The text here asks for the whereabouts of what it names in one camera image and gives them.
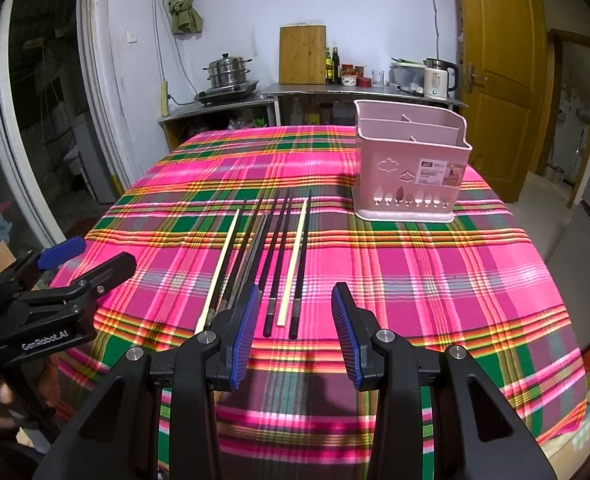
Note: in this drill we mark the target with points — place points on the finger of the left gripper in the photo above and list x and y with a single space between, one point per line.
98 282
57 255

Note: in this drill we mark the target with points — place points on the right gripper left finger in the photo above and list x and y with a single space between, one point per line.
236 330

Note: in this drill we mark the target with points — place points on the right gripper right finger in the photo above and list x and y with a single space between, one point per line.
355 328

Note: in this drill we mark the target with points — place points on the cream chopstick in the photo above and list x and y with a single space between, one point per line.
290 275
201 322

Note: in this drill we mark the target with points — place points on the steel kitchen shelf table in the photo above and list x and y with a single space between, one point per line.
294 103

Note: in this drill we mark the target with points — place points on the person left hand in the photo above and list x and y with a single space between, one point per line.
46 386

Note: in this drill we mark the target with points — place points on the pink plaid tablecloth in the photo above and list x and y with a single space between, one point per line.
476 281

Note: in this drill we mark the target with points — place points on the pink plastic utensil holder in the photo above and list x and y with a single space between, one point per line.
412 162

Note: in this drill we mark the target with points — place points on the yellow power strip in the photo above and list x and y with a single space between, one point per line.
163 90

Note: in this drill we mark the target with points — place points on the induction cooktop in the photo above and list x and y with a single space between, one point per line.
226 94

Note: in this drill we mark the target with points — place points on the low steel shelf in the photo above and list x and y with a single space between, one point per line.
189 120

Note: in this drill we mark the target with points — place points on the steel steamer pot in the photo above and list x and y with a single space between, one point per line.
227 70

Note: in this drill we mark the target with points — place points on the drinking glass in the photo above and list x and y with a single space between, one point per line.
378 78

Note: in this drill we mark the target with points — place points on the red lid jar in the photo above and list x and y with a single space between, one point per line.
348 75

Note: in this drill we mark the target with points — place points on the clear storage box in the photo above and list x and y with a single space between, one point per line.
407 76

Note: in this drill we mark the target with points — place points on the white electric kettle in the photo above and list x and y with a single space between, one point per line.
440 78

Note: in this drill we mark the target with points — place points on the dark oil bottle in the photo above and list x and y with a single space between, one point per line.
335 66

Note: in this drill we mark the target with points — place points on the wooden cutting board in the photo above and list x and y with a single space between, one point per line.
302 54

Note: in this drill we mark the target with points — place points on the yellow wooden door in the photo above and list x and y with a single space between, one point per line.
503 81

